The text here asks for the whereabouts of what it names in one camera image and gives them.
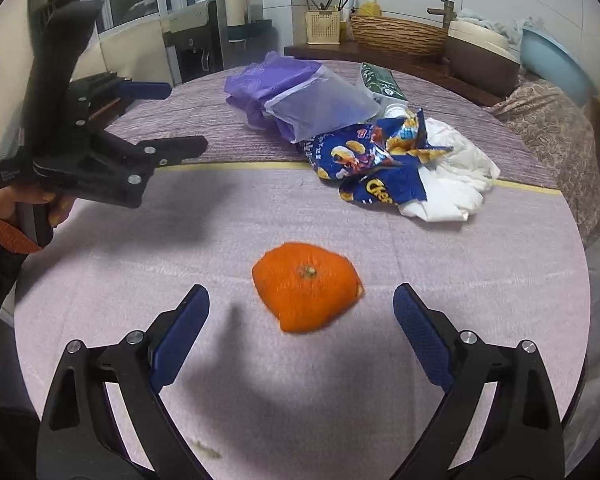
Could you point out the dark teal cup holder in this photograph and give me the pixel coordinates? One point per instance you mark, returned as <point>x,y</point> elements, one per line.
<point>252,32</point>

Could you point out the brass faucet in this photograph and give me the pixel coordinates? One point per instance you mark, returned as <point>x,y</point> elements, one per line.
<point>445,12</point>

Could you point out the bunch of dark chopsticks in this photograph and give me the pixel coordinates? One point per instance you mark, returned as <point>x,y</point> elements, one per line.
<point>325,2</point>

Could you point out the orange tangerine peel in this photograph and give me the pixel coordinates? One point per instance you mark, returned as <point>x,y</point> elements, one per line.
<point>305,290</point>

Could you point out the grey water dispenser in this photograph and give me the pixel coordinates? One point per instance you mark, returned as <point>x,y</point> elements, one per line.
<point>195,40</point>

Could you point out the purple plastic bag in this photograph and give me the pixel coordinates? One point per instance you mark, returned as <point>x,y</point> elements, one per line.
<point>290,95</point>

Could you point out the light blue plastic basin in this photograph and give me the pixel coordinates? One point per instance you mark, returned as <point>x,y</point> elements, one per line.
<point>555,60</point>

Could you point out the green tissue packet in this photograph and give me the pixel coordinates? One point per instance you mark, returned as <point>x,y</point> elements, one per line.
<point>382,82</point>

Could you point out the white tissue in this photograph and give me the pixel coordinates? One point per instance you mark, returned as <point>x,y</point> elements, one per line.
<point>450,180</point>

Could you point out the yellow soap bottle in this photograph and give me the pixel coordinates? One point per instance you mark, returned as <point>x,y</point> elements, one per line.
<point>369,6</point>

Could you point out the pale crumpled towel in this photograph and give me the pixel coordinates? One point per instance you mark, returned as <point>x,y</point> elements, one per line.
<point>485,22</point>

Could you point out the beige chopstick holder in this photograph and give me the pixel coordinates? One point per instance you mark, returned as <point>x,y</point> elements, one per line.
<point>322,27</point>

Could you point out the brown pot with white lid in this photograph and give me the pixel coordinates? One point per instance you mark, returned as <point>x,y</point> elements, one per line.
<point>480,60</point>

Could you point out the person's left hand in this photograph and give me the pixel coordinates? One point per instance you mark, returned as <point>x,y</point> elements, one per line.
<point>60,210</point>

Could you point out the blue snack bag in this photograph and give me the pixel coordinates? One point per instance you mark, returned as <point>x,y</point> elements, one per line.
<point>360,160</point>

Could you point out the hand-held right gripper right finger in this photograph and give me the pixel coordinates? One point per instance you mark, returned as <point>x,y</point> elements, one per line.
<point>422,340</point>

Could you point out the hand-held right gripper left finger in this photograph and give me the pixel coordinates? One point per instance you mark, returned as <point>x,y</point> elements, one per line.
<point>180,340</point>

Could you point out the woven wicker basin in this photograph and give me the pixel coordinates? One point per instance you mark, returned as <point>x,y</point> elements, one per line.
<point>395,35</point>

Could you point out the person's left forearm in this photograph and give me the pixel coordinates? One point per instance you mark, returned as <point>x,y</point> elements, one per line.
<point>0,285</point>

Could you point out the floral cloth cover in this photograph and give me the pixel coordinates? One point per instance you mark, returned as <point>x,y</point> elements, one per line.
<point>550,135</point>

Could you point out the white paper cup stack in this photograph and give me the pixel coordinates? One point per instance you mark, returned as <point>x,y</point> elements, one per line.
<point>236,5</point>

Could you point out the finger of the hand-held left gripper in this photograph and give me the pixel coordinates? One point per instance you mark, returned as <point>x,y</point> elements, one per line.
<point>145,90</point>
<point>175,149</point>

